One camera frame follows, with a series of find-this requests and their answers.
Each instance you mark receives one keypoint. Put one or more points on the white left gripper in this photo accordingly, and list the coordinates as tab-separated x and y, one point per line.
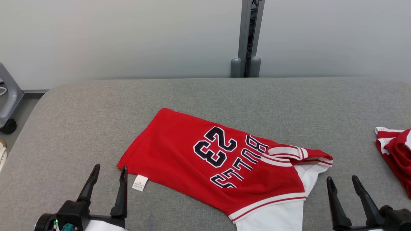
106	224

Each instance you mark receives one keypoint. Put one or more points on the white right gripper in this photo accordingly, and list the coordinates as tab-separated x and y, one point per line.
356	228

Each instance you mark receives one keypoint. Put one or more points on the red Bulls 23 jersey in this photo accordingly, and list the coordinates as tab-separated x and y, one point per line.
179	150

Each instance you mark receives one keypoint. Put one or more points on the white laundry basket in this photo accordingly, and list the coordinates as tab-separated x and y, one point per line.
2	155

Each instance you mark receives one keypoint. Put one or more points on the black caster wheel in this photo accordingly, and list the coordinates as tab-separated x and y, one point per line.
9	126

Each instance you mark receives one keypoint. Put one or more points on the grey cart leg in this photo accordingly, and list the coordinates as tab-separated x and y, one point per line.
11	93

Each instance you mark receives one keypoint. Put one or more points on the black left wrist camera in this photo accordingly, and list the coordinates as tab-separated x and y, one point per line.
74	213

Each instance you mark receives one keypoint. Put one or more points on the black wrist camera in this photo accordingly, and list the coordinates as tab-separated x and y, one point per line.
396	219
74	213

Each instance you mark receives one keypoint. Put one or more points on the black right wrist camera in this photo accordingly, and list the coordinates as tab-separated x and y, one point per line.
396	219

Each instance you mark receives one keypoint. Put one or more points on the teal left camera connector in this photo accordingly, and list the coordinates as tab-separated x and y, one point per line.
67	227

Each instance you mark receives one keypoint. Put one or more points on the grey partition post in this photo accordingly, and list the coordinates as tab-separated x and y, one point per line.
244	32

